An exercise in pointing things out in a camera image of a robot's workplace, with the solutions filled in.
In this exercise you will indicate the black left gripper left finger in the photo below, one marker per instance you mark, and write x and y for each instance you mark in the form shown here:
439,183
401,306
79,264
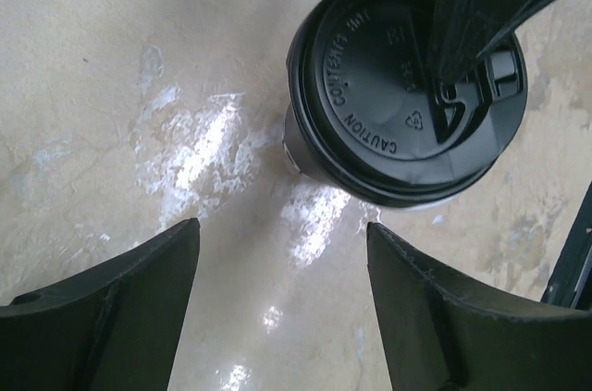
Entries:
115,326

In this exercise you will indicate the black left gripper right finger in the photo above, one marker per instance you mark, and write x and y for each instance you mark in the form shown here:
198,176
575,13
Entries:
444,330

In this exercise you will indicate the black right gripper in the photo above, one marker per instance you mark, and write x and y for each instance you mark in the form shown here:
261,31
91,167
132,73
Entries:
569,285

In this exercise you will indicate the black plastic cup lid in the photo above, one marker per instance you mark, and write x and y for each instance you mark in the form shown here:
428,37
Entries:
378,121

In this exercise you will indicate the white paper coffee cup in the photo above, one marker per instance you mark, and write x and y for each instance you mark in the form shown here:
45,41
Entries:
302,159

